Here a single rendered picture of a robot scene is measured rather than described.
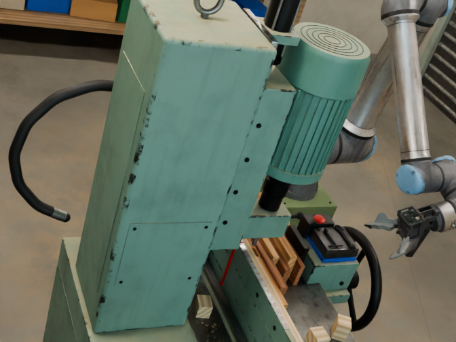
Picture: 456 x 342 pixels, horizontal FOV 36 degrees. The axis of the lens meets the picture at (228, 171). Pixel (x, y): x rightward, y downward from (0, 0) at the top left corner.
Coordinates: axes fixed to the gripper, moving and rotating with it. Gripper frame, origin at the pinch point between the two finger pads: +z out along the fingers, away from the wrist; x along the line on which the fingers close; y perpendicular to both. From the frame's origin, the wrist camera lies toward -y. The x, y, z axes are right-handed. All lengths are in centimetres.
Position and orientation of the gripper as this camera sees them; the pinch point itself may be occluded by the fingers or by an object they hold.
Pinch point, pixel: (375, 243)
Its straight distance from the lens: 212.1
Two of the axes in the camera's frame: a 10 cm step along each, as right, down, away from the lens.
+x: 3.5, 5.9, -7.2
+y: -0.5, -7.6, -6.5
